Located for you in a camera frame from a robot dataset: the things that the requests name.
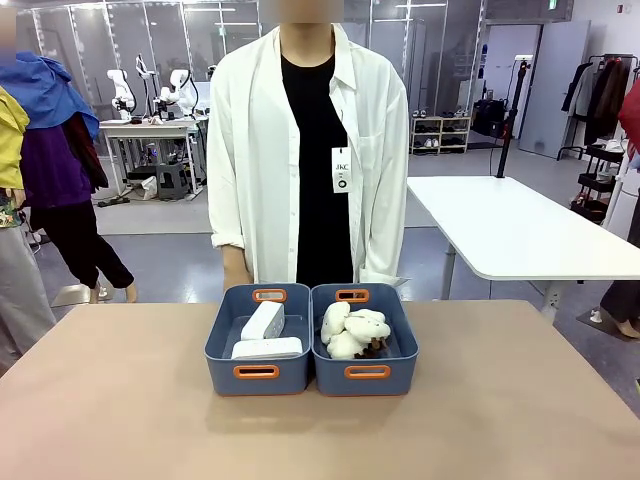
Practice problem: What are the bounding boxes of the red garment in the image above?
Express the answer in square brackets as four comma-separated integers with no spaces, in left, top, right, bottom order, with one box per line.
[617,78,640,157]

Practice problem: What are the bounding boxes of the bystander leg dark trousers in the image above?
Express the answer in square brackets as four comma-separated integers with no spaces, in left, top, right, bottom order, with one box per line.
[598,278,640,340]

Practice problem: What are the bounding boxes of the black suitcase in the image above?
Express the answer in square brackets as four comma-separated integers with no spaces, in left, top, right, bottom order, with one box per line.
[471,97,512,139]

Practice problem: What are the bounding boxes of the mannequin in blue purple clothes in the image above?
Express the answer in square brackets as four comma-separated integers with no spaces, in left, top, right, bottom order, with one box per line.
[0,49,138,305]

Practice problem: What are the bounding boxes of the clothes rack with coats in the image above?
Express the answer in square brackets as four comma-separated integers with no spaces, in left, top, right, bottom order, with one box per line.
[556,53,640,162]

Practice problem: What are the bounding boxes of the mannequin in yellow top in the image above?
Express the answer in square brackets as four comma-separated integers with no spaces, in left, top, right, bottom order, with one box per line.
[0,85,57,374]

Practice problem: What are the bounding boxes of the black utility cart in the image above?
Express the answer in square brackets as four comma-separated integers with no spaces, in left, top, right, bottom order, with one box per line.
[570,141,627,224]

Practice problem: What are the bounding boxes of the person's right hand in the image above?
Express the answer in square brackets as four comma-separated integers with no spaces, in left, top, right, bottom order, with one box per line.
[222,263,256,292]

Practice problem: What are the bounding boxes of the black tripod pole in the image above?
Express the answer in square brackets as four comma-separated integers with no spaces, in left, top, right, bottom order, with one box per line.
[495,56,532,180]

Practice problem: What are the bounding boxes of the white office table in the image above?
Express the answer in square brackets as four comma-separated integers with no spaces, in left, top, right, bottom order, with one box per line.
[406,174,640,324]

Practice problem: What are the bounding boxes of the grey step stool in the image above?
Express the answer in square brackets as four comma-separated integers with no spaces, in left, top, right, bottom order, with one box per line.
[155,162,191,202]

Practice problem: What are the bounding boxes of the wooden shoe rack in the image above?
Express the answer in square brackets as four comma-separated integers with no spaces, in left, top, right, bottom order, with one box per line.
[410,115,473,156]

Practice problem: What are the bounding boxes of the blue basket orange handles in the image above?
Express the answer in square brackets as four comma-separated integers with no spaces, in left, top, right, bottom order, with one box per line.
[203,282,313,397]
[310,282,420,397]

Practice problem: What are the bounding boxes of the white background work table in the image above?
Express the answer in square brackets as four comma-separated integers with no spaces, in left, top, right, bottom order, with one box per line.
[98,116,209,197]

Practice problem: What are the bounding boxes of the white name badge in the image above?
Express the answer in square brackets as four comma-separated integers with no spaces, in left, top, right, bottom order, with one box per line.
[331,145,352,194]

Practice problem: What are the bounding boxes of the person in white shirt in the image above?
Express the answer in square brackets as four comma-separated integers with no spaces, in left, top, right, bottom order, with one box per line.
[206,20,412,291]

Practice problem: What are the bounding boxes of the white plush toy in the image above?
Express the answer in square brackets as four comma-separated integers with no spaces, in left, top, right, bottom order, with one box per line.
[320,300,352,345]

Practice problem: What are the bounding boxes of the white plush toy dotted face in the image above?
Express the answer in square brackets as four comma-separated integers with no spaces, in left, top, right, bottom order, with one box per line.
[343,308,393,342]

